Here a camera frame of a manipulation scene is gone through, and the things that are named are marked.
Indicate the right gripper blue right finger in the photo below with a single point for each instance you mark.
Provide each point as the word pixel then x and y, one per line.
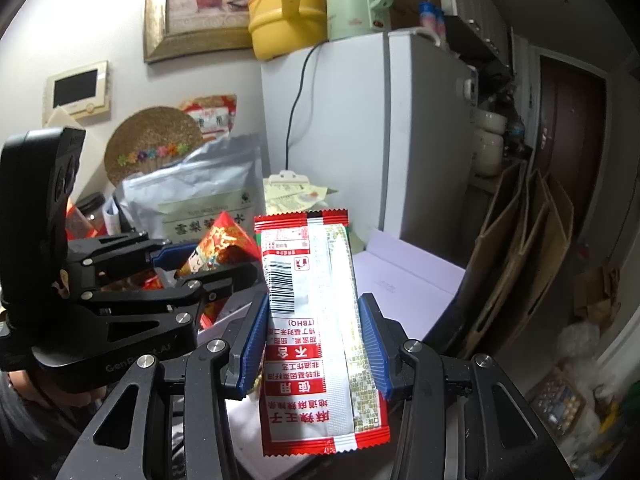
pixel 382 339

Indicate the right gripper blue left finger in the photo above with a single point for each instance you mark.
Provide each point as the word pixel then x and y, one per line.
pixel 246 338

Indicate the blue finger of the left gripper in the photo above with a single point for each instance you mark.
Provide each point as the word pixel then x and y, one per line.
pixel 221 283
pixel 172 257

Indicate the red cartoon snack packet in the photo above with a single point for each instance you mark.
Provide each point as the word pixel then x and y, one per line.
pixel 224 244

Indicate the long red snack packet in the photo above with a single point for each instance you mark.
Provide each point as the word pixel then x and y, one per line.
pixel 318 395

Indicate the person's left hand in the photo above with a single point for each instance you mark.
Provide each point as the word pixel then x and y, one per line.
pixel 43 389

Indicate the silver tea pouch bag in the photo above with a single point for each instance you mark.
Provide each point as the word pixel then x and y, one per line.
pixel 181 202

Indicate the woven round straw mat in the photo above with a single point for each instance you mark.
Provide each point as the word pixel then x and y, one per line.
pixel 149 140

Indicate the cardboard sheets stack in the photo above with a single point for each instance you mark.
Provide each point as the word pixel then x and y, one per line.
pixel 516 257

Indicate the cardboard box on floor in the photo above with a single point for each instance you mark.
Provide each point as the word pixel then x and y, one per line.
pixel 557 403

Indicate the white refrigerator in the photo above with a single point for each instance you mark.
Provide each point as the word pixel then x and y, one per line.
pixel 386 121

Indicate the white ceramic jars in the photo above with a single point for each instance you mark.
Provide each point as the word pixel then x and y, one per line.
pixel 488 143

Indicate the gold framed flower picture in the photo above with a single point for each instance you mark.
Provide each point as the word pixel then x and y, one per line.
pixel 176 28

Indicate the dark wooden door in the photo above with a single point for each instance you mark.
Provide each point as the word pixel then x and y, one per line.
pixel 571 131

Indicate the wall intercom panel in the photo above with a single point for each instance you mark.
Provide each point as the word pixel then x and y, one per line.
pixel 82 92

